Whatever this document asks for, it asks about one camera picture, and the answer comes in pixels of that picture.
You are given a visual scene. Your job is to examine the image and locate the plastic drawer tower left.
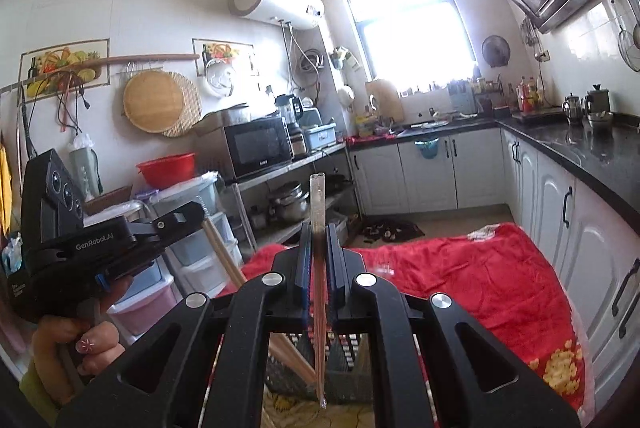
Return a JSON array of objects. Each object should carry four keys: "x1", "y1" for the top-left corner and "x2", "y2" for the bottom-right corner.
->
[{"x1": 84, "y1": 199, "x2": 181, "y2": 339}]

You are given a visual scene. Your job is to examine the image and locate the small wall fan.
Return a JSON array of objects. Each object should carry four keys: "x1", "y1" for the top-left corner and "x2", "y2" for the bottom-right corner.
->
[{"x1": 482, "y1": 34, "x2": 511, "y2": 68}]

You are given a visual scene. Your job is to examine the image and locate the red floral tablecloth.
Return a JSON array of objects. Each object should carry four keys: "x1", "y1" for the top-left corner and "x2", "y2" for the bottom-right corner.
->
[{"x1": 214, "y1": 222, "x2": 597, "y2": 428}]

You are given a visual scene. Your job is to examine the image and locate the steel kettle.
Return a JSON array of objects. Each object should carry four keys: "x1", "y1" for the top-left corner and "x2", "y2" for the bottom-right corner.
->
[{"x1": 562, "y1": 93, "x2": 584, "y2": 125}]

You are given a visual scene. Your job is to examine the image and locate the plastic drawer tower right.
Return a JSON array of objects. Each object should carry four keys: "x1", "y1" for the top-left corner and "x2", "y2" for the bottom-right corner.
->
[{"x1": 149, "y1": 172, "x2": 243, "y2": 297}]

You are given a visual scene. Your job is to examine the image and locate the fruit picture right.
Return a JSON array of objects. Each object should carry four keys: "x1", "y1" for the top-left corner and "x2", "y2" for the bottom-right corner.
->
[{"x1": 192, "y1": 38, "x2": 258, "y2": 76}]

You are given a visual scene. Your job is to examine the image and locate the dark green utensil basket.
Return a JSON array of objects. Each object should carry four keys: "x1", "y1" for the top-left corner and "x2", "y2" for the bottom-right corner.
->
[{"x1": 265, "y1": 332, "x2": 373, "y2": 404}]

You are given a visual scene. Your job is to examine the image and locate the white water heater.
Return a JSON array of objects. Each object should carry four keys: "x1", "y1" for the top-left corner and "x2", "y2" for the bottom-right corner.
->
[{"x1": 228, "y1": 0, "x2": 324, "y2": 30}]

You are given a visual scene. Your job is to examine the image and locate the person's left hand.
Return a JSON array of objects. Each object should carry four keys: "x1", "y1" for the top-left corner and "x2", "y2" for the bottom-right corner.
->
[{"x1": 30, "y1": 274, "x2": 134, "y2": 409}]

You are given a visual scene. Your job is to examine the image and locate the blender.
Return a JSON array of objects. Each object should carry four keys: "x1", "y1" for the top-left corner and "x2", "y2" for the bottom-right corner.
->
[{"x1": 274, "y1": 94, "x2": 307, "y2": 159}]

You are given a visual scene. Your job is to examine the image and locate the blue hanging basket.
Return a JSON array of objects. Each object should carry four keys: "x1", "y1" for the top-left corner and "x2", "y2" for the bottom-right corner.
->
[{"x1": 414, "y1": 139, "x2": 439, "y2": 160}]

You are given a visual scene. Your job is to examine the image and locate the metal shelf rack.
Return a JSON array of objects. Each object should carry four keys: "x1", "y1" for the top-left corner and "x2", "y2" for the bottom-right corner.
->
[{"x1": 224, "y1": 143, "x2": 360, "y2": 259}]

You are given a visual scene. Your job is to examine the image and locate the chopsticks pair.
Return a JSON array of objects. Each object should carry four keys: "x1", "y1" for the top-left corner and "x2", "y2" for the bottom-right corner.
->
[
  {"x1": 310, "y1": 173, "x2": 326, "y2": 408},
  {"x1": 202, "y1": 218, "x2": 316, "y2": 385}
]

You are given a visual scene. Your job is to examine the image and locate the dark teapot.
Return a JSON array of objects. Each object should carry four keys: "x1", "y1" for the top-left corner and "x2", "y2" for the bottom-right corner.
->
[{"x1": 584, "y1": 84, "x2": 613, "y2": 128}]

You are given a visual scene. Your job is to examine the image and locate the black microwave oven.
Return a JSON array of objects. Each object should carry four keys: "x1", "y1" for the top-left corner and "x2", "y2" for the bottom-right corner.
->
[{"x1": 194, "y1": 117, "x2": 293, "y2": 183}]

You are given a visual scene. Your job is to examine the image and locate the round bamboo board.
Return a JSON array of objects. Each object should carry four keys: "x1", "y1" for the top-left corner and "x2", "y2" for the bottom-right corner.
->
[{"x1": 124, "y1": 70, "x2": 184, "y2": 134}]

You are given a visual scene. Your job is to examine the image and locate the fruit picture left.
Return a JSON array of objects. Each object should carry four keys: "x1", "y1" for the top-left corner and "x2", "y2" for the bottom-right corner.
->
[{"x1": 18, "y1": 38, "x2": 110, "y2": 102}]

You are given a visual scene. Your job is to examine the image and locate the stainless pots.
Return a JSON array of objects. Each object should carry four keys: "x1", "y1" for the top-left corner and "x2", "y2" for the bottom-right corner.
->
[{"x1": 268, "y1": 181, "x2": 309, "y2": 223}]

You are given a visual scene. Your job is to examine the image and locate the red plastic basin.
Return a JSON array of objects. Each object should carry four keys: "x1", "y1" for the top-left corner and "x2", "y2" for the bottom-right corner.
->
[{"x1": 137, "y1": 153, "x2": 196, "y2": 189}]

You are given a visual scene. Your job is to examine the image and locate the plastic drawer tower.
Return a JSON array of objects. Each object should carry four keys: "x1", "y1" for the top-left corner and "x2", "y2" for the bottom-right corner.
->
[
  {"x1": 149, "y1": 172, "x2": 243, "y2": 297},
  {"x1": 84, "y1": 199, "x2": 181, "y2": 339}
]

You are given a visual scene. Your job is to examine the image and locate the fruit picture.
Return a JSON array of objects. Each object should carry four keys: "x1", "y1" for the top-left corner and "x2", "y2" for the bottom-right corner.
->
[
  {"x1": 192, "y1": 38, "x2": 258, "y2": 76},
  {"x1": 18, "y1": 38, "x2": 110, "y2": 102}
]

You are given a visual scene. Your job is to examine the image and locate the wooden cutting board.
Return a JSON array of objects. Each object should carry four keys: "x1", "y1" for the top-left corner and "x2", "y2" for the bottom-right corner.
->
[{"x1": 366, "y1": 79, "x2": 405, "y2": 123}]

